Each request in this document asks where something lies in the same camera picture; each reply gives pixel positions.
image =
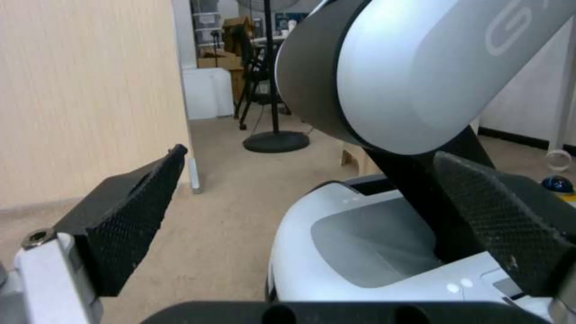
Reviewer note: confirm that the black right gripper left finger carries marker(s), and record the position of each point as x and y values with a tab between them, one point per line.
130	216

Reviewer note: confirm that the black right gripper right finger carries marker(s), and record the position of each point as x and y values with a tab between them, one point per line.
504	216

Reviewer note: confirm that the black round-base floor stand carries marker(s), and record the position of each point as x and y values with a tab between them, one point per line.
275	140

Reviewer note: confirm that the dark blue ball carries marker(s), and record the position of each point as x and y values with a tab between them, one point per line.
557	185

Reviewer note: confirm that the silver metal partition leg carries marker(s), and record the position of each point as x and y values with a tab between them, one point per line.
196	175

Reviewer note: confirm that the black robot support column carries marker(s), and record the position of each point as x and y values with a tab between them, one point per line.
405	175

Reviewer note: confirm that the light wood partition panel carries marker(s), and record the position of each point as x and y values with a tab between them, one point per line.
90	101

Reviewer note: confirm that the white flat board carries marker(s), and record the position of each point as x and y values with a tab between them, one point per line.
207	94

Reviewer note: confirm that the white upright pole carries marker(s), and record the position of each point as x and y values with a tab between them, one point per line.
563	84

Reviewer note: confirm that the black folding chair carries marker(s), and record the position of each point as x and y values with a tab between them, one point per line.
249	84

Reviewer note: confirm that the brown cardboard box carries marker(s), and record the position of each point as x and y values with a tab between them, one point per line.
220	60

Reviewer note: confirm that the clear plastic storage drawers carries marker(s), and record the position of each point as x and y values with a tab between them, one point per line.
206	23

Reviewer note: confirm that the light wooden crate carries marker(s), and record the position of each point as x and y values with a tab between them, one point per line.
236	30

